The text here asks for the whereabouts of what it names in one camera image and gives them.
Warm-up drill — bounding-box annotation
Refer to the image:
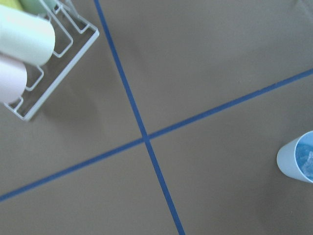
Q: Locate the green cup in rack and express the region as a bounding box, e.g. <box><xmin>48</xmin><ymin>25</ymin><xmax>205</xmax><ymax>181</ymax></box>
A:
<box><xmin>20</xmin><ymin>0</ymin><xmax>57</xmax><ymax>15</ymax></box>

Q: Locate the light blue plastic cup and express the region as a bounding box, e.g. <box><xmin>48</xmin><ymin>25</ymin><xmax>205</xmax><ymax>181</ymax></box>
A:
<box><xmin>276</xmin><ymin>131</ymin><xmax>313</xmax><ymax>184</ymax></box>

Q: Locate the pink cup in rack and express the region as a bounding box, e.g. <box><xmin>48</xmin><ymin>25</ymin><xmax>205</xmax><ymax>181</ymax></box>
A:
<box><xmin>0</xmin><ymin>55</ymin><xmax>27</xmax><ymax>103</ymax></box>

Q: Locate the white cup in rack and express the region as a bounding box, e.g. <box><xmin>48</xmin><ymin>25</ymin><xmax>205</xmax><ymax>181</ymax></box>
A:
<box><xmin>0</xmin><ymin>5</ymin><xmax>56</xmax><ymax>66</ymax></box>

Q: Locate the white wire cup rack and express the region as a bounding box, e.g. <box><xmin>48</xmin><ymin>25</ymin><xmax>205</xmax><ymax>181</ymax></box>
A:
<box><xmin>4</xmin><ymin>0</ymin><xmax>99</xmax><ymax>121</ymax></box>

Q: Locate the yellow cup in rack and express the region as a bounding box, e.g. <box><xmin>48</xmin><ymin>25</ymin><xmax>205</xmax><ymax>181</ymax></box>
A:
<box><xmin>0</xmin><ymin>0</ymin><xmax>23</xmax><ymax>11</ymax></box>

